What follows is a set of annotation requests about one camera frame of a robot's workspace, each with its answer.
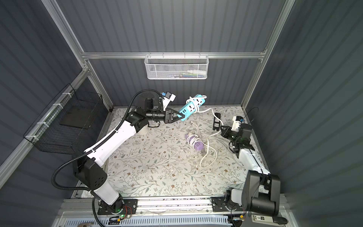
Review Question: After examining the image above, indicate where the teal power strip white cord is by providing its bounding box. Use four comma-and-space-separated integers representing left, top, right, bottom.
178, 94, 225, 168

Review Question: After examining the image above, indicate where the purple power strip white cord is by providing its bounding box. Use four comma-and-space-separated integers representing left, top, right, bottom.
185, 131, 205, 152

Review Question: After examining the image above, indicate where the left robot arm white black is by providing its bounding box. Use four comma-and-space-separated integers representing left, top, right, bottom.
73, 92, 184, 210

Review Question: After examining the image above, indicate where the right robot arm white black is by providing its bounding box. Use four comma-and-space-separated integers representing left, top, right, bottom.
220, 123, 281, 217

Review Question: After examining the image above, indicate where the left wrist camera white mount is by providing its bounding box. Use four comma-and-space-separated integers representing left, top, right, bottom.
161, 91, 176, 111

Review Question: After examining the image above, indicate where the white wire mesh basket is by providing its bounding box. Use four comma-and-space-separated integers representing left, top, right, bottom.
144, 54, 209, 80

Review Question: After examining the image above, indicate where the black corrugated cable conduit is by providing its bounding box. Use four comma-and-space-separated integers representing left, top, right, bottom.
50, 89, 162, 191

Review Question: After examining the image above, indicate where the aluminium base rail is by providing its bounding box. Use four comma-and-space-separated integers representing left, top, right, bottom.
65, 195, 284, 216

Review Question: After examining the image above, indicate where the black wire basket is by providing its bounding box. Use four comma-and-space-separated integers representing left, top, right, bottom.
24, 87, 108, 155

